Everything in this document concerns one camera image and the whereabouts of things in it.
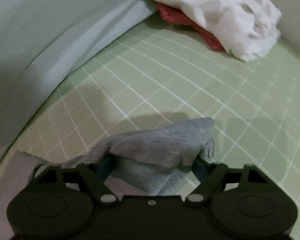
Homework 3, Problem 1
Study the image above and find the grey cloth garment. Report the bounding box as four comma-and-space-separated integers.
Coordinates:
61, 118, 215, 198

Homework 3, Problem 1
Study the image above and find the green grid cutting mat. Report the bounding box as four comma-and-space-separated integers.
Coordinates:
9, 22, 300, 239

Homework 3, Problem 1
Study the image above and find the light blue fabric storage bag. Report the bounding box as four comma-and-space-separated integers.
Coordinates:
0, 0, 153, 149

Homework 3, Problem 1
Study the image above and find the white folded garment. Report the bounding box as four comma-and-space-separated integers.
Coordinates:
154, 0, 282, 61

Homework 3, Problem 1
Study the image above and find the red knitted garment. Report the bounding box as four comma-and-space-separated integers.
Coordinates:
155, 3, 224, 51

